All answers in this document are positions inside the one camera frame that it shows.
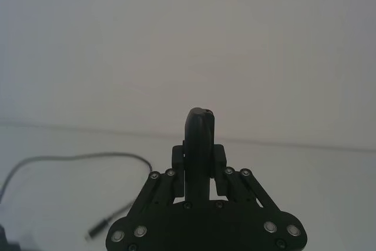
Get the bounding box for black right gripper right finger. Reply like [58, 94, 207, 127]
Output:
[202, 109, 308, 242]

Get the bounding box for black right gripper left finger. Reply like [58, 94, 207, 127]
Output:
[108, 107, 210, 245]

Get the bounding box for white table cloth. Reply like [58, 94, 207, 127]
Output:
[0, 120, 376, 251]

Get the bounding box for black blurry object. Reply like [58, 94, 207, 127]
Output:
[0, 225, 22, 251]

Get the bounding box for thin dark cable with plug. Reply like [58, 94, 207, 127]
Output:
[0, 152, 154, 239]

